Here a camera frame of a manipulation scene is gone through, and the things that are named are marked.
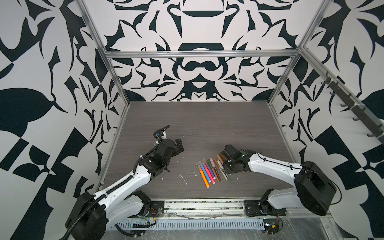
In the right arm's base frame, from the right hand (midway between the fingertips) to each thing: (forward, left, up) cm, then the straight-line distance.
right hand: (227, 167), depth 86 cm
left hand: (+10, +28, +14) cm, 33 cm away
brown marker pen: (+1, +5, 0) cm, 5 cm away
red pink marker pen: (-3, +11, 0) cm, 11 cm away
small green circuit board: (-27, -17, -3) cm, 32 cm away
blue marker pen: (-2, +13, 0) cm, 13 cm away
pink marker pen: (0, +7, -1) cm, 7 cm away
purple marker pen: (0, +10, -1) cm, 10 cm away
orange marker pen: (-4, +14, -1) cm, 15 cm away
